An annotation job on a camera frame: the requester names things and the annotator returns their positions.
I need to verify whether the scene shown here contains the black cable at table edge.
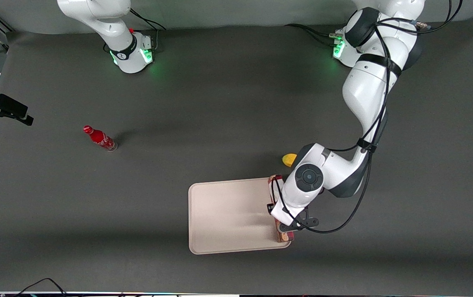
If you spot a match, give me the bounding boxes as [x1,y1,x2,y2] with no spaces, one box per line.
[13,278,69,297]

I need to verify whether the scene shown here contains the black left arm base cable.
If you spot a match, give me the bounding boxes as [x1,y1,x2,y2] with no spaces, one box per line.
[284,23,342,47]

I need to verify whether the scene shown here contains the red cola bottle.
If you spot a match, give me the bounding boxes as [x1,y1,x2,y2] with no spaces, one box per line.
[83,125,118,152]

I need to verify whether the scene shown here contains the black right arm base cable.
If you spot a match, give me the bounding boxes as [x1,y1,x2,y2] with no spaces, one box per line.
[103,8,167,53]

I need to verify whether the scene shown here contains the beige rectangular tray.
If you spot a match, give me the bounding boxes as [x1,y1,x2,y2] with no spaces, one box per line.
[188,177,292,255]

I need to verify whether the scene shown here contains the black arm base cable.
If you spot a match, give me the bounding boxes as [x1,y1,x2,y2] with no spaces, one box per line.
[103,8,167,53]
[284,23,342,47]

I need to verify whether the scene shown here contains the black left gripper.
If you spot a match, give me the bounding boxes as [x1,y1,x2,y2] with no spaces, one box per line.
[267,203,320,233]

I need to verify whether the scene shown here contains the red cookie box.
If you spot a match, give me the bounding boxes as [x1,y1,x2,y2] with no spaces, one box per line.
[268,174,296,243]

